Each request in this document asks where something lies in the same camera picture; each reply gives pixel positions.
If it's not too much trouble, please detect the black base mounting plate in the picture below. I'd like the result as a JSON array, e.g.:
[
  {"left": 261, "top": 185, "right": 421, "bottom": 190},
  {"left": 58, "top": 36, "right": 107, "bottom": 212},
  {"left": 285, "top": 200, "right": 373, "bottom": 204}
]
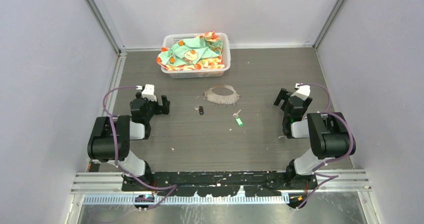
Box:
[{"left": 121, "top": 170, "right": 318, "bottom": 197}]

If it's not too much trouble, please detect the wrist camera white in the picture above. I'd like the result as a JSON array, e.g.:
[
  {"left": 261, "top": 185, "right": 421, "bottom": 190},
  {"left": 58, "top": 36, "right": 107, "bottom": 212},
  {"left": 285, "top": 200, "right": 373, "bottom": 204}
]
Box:
[
  {"left": 141, "top": 84, "right": 158, "bottom": 102},
  {"left": 292, "top": 83, "right": 311, "bottom": 101}
]

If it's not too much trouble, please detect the large metal keyring holder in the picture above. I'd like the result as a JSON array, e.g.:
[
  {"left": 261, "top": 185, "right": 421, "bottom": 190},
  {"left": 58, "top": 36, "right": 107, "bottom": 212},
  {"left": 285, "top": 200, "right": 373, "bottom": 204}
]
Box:
[{"left": 204, "top": 85, "right": 240, "bottom": 105}]

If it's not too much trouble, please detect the green orange patterned cloth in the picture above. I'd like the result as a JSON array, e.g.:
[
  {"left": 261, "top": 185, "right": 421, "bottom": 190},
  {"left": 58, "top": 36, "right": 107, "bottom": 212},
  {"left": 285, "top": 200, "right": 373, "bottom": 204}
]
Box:
[{"left": 156, "top": 32, "right": 225, "bottom": 71}]

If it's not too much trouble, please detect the purple cable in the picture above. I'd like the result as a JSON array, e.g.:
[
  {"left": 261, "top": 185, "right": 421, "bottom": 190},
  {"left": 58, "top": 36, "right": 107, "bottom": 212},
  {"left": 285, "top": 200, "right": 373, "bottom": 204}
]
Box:
[
  {"left": 101, "top": 85, "right": 178, "bottom": 211},
  {"left": 296, "top": 83, "right": 355, "bottom": 211}
]

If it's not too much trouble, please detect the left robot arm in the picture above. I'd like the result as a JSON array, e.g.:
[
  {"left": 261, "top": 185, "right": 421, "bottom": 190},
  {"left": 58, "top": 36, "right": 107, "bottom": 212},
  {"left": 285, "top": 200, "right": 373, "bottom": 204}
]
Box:
[{"left": 87, "top": 93, "right": 171, "bottom": 191}]

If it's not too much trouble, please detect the white plastic basket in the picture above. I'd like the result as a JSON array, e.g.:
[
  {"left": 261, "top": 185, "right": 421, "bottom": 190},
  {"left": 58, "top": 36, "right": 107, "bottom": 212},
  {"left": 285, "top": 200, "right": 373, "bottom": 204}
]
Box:
[{"left": 161, "top": 33, "right": 231, "bottom": 79}]

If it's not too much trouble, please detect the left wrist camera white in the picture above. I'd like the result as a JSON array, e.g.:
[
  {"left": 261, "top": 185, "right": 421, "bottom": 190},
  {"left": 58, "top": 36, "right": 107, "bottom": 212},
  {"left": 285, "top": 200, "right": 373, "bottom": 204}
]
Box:
[{"left": 141, "top": 84, "right": 158, "bottom": 102}]

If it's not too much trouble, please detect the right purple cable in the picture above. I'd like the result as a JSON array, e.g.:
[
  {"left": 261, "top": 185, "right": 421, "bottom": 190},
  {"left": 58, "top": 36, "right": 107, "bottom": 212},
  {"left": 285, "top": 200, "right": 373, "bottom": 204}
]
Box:
[{"left": 296, "top": 83, "right": 355, "bottom": 211}]

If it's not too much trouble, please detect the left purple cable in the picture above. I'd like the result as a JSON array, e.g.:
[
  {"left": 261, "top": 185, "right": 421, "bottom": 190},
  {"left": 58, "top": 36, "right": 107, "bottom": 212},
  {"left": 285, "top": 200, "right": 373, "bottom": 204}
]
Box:
[{"left": 101, "top": 85, "right": 178, "bottom": 211}]

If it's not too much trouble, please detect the key with green tag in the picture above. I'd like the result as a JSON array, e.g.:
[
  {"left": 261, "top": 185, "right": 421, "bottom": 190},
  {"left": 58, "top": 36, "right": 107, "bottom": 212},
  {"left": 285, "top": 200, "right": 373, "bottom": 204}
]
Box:
[{"left": 232, "top": 109, "right": 243, "bottom": 127}]

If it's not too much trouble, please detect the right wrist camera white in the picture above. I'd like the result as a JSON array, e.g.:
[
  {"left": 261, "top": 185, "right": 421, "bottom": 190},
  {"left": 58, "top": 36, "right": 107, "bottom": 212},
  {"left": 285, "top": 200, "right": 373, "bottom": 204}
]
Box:
[{"left": 292, "top": 83, "right": 311, "bottom": 101}]

